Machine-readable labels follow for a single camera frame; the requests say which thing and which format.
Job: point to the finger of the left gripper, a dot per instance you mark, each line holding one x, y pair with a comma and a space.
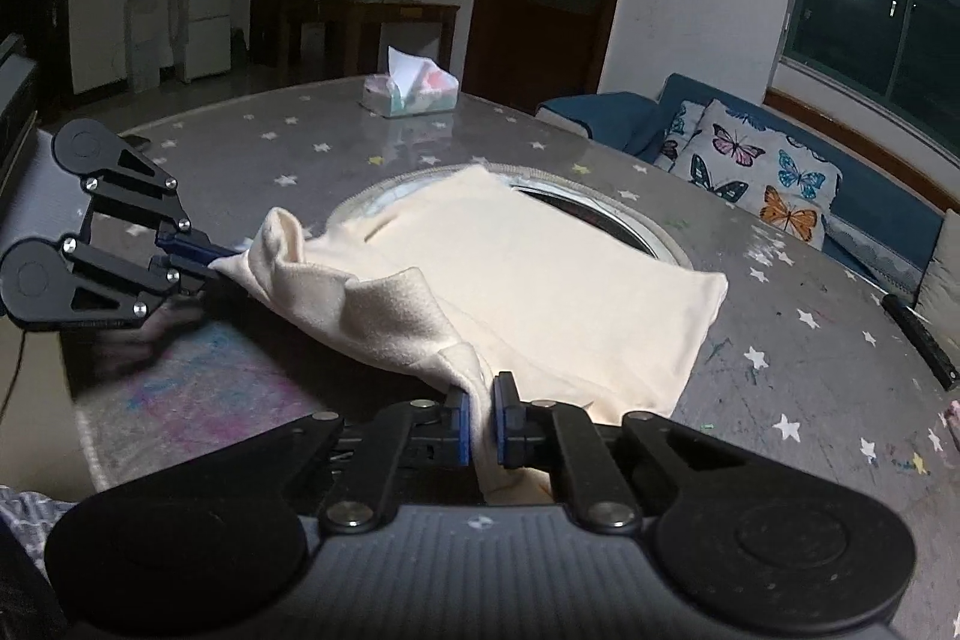
48, 287
123, 184

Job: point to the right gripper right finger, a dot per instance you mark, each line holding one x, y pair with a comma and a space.
736, 535

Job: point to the beige cushion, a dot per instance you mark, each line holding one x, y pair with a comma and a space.
938, 295

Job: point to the tissue box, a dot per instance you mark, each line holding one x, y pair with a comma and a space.
412, 85

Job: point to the wooden side table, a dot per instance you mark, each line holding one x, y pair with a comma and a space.
418, 27

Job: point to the pink small toy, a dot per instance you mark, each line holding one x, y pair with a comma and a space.
952, 417

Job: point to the water dispenser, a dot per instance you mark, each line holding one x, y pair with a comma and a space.
141, 36

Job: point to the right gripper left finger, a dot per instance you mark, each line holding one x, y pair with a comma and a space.
214, 541

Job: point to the blue sofa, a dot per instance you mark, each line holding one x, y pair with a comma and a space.
877, 227

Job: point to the butterfly print pillow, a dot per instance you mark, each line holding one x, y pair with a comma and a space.
765, 172

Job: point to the cream garment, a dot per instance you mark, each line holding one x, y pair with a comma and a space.
467, 278

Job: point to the white refrigerator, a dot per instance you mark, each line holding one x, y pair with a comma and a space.
202, 41

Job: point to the black remote control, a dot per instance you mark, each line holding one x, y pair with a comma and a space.
921, 338

